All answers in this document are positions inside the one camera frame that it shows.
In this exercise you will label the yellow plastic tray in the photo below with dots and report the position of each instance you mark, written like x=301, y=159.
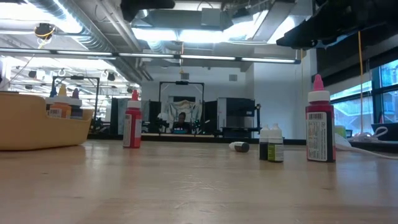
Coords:
x=28, y=124

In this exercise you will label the black cabinet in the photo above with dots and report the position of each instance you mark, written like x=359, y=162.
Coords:
x=237, y=112

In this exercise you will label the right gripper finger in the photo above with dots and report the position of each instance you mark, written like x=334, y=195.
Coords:
x=304, y=39

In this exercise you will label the green container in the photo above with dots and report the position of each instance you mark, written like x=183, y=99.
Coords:
x=340, y=131

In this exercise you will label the black metal table frame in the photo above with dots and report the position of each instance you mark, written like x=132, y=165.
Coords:
x=202, y=139

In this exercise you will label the large orange food coloring bottle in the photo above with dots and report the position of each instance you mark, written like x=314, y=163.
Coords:
x=61, y=107

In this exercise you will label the person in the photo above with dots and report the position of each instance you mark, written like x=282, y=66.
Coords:
x=182, y=124

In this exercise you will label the large red food coloring bottle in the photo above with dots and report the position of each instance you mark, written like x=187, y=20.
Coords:
x=132, y=124

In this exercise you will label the small green food coloring bottle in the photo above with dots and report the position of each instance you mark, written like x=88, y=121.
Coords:
x=275, y=146

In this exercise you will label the large purple food coloring bottle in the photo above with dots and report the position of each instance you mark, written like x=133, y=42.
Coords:
x=76, y=107

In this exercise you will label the black ceiling sensor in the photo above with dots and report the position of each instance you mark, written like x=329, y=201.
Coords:
x=44, y=31

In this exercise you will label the large blue food coloring bottle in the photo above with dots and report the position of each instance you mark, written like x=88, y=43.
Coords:
x=53, y=93

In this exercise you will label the long ceiling light strip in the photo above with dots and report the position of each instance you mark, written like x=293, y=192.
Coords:
x=205, y=57

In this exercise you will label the small dark food coloring bottle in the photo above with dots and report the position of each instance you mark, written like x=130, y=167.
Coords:
x=241, y=147
x=263, y=146

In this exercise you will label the dark bin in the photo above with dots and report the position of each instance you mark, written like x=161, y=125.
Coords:
x=388, y=130

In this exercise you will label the large pink food coloring bottle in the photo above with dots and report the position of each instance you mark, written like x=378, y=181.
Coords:
x=320, y=130

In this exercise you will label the white cloth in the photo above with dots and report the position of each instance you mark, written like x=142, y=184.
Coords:
x=186, y=107

